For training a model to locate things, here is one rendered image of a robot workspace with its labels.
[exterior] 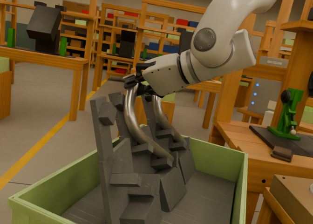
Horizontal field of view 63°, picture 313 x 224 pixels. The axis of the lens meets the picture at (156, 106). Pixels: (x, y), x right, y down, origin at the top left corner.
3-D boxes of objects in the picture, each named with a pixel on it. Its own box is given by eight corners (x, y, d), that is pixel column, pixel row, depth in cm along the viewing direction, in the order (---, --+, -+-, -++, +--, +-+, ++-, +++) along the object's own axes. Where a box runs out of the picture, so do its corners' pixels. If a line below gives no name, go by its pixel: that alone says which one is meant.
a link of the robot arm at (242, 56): (192, 76, 57) (206, 84, 65) (253, 56, 51) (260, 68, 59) (185, 42, 59) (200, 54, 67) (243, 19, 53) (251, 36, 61)
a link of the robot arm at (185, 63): (204, 66, 68) (193, 70, 69) (190, 41, 62) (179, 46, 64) (204, 90, 62) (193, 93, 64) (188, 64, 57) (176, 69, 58)
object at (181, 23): (199, 94, 824) (214, 23, 774) (105, 79, 797) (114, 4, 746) (195, 91, 877) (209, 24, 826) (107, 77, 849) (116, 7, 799)
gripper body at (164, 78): (197, 71, 69) (161, 83, 74) (180, 43, 62) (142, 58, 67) (197, 91, 64) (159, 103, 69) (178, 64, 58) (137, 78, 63)
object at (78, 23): (128, 74, 1035) (137, 16, 985) (52, 61, 1008) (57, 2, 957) (129, 72, 1088) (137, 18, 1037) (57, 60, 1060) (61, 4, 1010)
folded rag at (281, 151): (273, 150, 118) (275, 144, 117) (292, 156, 114) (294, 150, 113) (269, 156, 109) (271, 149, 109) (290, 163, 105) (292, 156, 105)
